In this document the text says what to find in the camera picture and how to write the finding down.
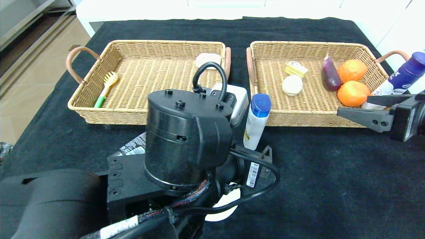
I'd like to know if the black tablecloth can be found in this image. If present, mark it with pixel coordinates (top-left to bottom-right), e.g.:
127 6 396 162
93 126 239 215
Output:
0 17 425 239

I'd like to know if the black left camera cable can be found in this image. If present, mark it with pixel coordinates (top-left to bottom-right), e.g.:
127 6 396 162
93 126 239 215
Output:
193 62 228 100

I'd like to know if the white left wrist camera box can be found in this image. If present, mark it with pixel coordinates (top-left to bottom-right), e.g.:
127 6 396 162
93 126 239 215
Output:
211 84 249 127

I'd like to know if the smooth orange fruit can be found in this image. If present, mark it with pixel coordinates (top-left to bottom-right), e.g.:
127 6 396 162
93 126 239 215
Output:
337 81 370 107

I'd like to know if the wicker basket with toy food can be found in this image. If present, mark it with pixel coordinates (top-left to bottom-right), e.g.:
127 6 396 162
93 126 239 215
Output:
246 41 411 128

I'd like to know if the yellow green dish brush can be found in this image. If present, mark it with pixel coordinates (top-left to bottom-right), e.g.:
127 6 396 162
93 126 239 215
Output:
94 71 119 109

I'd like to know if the black cosmetic tube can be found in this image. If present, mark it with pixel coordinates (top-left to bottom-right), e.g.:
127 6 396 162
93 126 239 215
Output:
111 132 147 157

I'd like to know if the purple toy eggplant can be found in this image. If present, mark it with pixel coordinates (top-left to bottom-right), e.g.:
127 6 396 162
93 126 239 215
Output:
321 53 342 92

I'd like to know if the white bottle with blue cap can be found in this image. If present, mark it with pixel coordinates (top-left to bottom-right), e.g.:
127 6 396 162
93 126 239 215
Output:
243 94 272 151

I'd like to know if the wicker basket with dish brush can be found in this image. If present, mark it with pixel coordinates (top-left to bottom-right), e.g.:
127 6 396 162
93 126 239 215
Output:
66 40 231 126

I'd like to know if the rough orange fruit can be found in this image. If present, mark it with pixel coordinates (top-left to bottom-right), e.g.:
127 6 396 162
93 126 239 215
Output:
337 59 368 83

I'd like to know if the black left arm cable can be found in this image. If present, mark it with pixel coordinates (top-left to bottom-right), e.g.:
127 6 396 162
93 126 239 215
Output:
80 149 281 239

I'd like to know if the white soap bar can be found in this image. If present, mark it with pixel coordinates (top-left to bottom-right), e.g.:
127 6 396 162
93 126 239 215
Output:
196 53 222 70

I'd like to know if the grey metal shelf unit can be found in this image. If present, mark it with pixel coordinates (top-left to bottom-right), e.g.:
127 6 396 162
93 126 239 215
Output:
0 0 77 97

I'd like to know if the white bottle with purple cap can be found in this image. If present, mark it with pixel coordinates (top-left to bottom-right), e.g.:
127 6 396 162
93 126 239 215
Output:
361 52 425 110

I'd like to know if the white round container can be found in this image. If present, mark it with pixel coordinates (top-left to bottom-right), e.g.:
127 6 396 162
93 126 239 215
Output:
205 182 241 222

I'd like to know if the grey mottled object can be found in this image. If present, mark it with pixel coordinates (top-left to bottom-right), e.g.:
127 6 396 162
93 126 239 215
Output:
0 142 14 161

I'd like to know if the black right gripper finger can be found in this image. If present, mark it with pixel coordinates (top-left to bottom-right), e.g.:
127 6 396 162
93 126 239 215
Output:
336 107 394 133
366 94 412 107

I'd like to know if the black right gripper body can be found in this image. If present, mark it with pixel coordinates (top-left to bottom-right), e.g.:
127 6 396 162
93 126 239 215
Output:
389 90 425 142

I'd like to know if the cream toy bun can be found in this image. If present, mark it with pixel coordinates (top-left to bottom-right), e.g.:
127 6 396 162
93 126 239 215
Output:
282 75 303 96

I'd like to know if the yellow toy cake slice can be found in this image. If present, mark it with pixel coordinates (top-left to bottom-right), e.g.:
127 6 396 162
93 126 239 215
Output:
285 61 308 79

